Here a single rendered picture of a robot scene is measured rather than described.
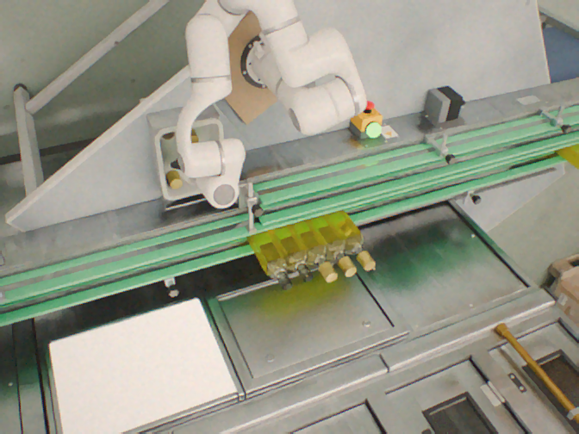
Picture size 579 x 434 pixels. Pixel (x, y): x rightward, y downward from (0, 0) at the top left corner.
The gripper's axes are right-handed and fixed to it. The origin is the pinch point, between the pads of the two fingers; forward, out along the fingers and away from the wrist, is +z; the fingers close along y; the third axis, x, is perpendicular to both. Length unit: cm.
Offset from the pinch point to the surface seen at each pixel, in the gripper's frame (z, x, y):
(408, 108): 6, -2, 72
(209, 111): -2.3, 11.0, 5.7
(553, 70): 16, -1, 146
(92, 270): -8.7, -21.9, -31.0
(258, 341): -28, -44, 4
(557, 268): 134, -216, 323
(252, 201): -14.4, -10.4, 10.9
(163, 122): -3.0, 10.5, -6.5
